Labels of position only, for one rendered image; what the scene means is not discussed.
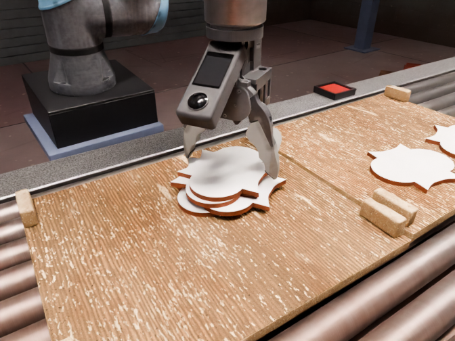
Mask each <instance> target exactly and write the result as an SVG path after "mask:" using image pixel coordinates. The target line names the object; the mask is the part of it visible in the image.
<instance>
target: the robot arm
mask: <svg viewBox="0 0 455 341"><path fill-rule="evenodd" d="M203 1H204V20H205V21H206V22H207V23H208V24H206V34H207V38H209V39H212V40H215V41H210V42H209V44H208V46H207V48H206V50H205V53H204V55H203V57H202V59H201V61H200V63H199V65H198V67H197V69H196V71H195V73H194V75H193V77H192V79H191V81H190V83H189V85H188V87H187V89H186V91H185V93H184V95H183V97H182V99H181V101H180V103H179V105H178V107H177V109H176V115H177V117H178V119H179V120H180V122H181V123H182V124H183V127H184V132H183V146H184V152H185V156H186V158H187V159H188V158H189V157H190V156H191V155H192V153H193V152H194V150H195V145H196V142H197V141H199V140H200V136H201V133H202V132H204V131H205V130H206V129H210V130H213V129H215V128H216V126H217V123H218V122H219V119H220V118H224V119H228V120H233V122H234V124H236V125H238V124H239V123H240V122H241V121H242V120H244V119H245V118H246V117H247V116H248V117H249V120H250V123H251V124H250V126H249V128H248V130H247V132H246V136H247V138H248V140H249V141H250V142H251V143H252V144H253V145H254V146H255V147H256V148H257V150H258V153H259V158H260V159H261V160H262V162H263V163H264V166H265V172H266V173H267V174H268V175H269V176H270V177H271V178H272V179H273V180H275V179H277V178H278V173H279V168H280V161H279V154H278V151H279V149H280V144H281V142H282V136H281V134H280V132H279V130H278V129H277V128H273V120H272V115H271V112H270V111H269V108H268V107H267V105H268V104H269V101H270V90H271V79H272V68H269V67H263V66H261V42H262V37H263V23H264V22H265V21H266V11H267V0H203ZM38 2H39V5H38V7H39V9H40V11H41V17H42V20H43V25H44V29H45V34H46V37H47V43H48V46H49V51H50V59H49V71H48V82H49V88H50V89H51V90H52V91H53V92H54V93H57V94H60V95H65V96H74V97H80V96H88V95H96V94H99V93H103V92H105V91H108V90H110V89H111V88H113V86H115V84H116V77H115V72H114V70H113V68H112V66H111V63H110V61H109V59H108V57H107V55H106V53H105V51H104V45H103V38H107V37H123V36H131V35H147V34H151V33H156V32H159V31H160V30H161V29H162V28H163V27H164V25H165V23H166V21H167V15H168V9H169V0H38ZM263 70H264V71H263ZM267 81H268V90H267V97H265V96H266V84H267Z"/></svg>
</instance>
